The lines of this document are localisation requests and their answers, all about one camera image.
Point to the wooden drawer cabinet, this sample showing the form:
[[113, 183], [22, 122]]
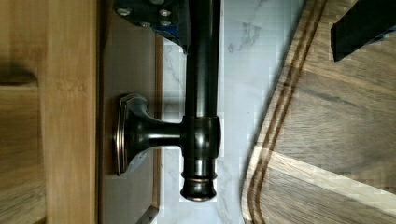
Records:
[[65, 64]]

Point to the dark bronze drawer handle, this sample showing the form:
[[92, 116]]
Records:
[[199, 133]]

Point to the wooden cutting board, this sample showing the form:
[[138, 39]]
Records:
[[326, 150]]

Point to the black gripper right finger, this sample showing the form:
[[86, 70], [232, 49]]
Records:
[[366, 22]]

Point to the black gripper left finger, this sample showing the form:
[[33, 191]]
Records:
[[168, 18]]

